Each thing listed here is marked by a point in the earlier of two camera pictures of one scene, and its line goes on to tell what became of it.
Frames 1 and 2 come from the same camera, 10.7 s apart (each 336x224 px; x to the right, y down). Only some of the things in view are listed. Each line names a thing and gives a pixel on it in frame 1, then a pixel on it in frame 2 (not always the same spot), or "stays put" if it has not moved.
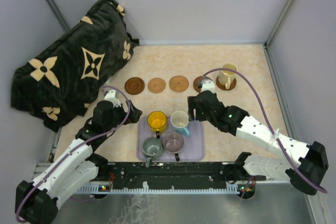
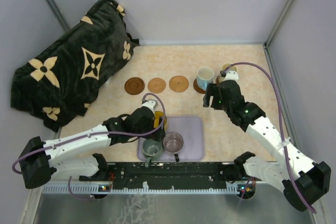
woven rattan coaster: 179,83 stays put
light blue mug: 180,121 to 205,76
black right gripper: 191,111 to 213,91
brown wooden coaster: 196,82 stays put
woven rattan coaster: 156,85 stays put
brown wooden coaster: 134,85 stays put
